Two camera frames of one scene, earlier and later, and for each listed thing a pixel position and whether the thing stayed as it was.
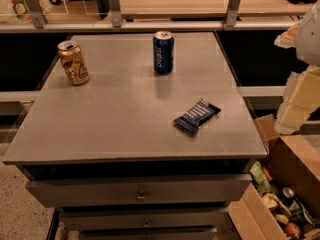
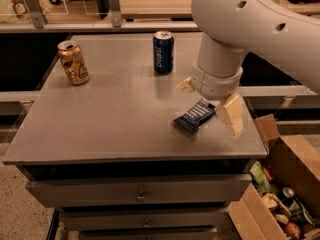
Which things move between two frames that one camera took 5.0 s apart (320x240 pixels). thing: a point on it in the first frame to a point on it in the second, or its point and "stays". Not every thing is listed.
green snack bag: (259, 175) stays
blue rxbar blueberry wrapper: (197, 115) stays
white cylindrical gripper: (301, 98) to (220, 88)
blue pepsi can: (163, 52) stays
